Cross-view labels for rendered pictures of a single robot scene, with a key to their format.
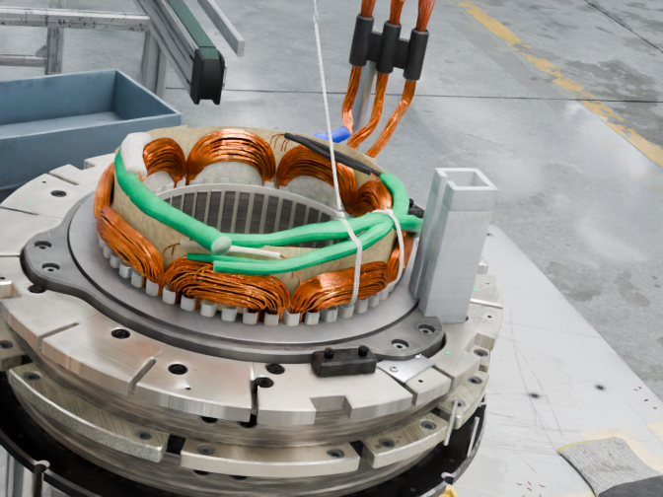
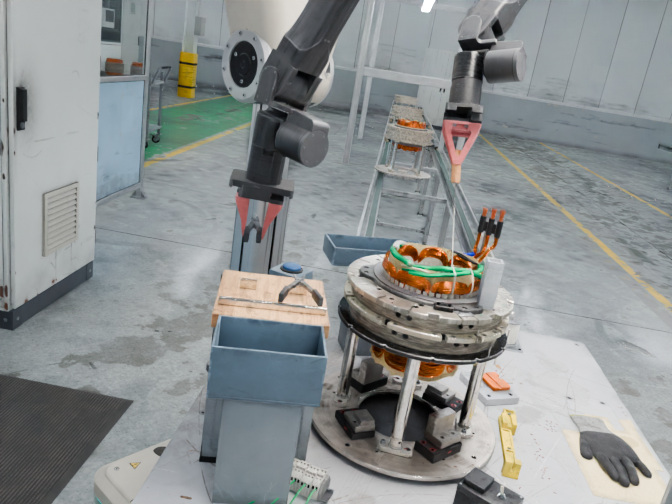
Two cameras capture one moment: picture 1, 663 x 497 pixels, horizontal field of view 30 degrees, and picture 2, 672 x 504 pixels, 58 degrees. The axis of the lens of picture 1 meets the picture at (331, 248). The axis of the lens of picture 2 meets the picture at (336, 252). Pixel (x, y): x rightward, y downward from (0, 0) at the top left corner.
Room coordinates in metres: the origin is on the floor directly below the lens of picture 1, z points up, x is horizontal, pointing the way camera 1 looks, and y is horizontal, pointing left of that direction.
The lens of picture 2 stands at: (-0.38, -0.29, 1.48)
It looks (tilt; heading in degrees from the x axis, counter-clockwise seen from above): 18 degrees down; 27
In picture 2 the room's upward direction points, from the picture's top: 9 degrees clockwise
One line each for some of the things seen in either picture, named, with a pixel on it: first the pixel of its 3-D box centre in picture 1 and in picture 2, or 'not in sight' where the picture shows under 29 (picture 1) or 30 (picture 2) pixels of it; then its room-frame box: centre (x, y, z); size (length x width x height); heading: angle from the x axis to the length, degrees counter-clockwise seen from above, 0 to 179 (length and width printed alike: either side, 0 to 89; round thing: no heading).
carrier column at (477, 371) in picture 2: not in sight; (474, 384); (0.71, -0.07, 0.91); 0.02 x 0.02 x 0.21
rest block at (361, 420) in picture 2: not in sight; (359, 418); (0.56, 0.09, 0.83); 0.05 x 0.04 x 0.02; 54
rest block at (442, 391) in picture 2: not in sight; (440, 390); (0.78, 0.01, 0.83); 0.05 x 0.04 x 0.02; 80
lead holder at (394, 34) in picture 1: (388, 46); (490, 226); (0.78, -0.01, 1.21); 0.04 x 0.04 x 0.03; 26
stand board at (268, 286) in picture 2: not in sight; (272, 301); (0.44, 0.25, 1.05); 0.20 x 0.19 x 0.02; 35
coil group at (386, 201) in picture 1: (374, 216); not in sight; (0.70, -0.02, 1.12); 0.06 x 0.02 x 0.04; 26
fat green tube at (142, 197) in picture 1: (161, 192); (400, 253); (0.62, 0.10, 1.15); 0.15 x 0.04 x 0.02; 26
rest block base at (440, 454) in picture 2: not in sight; (438, 445); (0.61, -0.06, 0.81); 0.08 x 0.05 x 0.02; 158
